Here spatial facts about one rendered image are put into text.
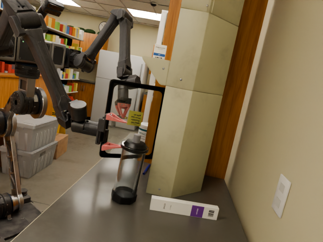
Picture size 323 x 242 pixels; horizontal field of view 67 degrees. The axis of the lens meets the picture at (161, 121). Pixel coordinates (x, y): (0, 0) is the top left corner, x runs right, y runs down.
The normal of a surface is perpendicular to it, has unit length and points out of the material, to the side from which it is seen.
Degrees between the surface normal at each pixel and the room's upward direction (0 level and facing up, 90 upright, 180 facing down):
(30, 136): 95
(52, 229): 0
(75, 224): 0
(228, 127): 90
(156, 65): 90
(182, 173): 90
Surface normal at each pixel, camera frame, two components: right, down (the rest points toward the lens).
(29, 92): 0.79, 0.25
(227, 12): 0.61, 0.26
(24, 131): -0.11, 0.25
